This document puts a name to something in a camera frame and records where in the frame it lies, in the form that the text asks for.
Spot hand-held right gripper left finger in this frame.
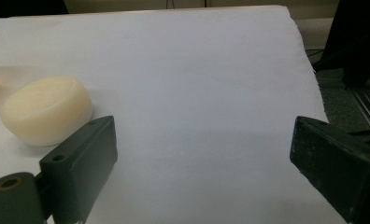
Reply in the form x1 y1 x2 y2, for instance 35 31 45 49
38 115 119 224

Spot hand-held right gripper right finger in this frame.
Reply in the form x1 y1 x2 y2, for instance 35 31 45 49
289 115 370 224

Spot cream round soap bar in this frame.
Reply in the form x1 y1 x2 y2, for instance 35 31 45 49
0 75 94 147

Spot dark metal stand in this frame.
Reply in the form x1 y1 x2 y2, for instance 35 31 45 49
312 0 370 88

